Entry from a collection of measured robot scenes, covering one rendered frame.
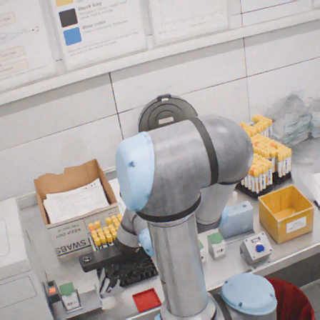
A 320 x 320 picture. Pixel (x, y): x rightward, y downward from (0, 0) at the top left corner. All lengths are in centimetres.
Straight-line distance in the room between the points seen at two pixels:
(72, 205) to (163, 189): 98
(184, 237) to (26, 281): 54
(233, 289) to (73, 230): 66
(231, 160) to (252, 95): 120
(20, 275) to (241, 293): 54
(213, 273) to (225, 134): 74
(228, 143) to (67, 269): 92
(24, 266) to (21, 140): 64
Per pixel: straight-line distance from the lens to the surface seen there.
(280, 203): 163
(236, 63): 190
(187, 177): 78
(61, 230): 157
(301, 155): 194
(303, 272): 230
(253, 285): 109
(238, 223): 155
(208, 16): 179
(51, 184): 180
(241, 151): 82
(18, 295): 131
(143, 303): 143
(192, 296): 97
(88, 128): 179
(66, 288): 138
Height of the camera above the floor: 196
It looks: 33 degrees down
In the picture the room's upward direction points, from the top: 10 degrees counter-clockwise
